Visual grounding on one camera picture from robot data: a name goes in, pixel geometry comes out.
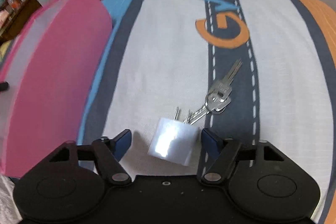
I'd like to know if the silver key bunch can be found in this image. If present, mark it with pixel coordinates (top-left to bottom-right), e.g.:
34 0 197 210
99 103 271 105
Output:
187 59 243 126

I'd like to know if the white power adapter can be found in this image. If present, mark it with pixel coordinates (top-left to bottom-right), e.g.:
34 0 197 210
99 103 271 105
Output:
147 106 200 167

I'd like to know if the pink cardboard box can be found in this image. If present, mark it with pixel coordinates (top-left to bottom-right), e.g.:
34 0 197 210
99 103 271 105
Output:
0 0 114 179

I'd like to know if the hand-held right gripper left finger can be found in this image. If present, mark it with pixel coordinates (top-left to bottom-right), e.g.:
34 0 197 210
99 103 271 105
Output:
49 129 132 186

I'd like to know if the striped printed bed cover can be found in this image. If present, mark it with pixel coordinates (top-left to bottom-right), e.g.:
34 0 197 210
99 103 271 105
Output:
0 0 336 224

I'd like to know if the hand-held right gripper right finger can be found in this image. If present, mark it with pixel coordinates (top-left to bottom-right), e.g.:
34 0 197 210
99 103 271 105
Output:
196 128 286 185

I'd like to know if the wooden cabinet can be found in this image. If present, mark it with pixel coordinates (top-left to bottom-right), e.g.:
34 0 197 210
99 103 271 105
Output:
0 0 43 43

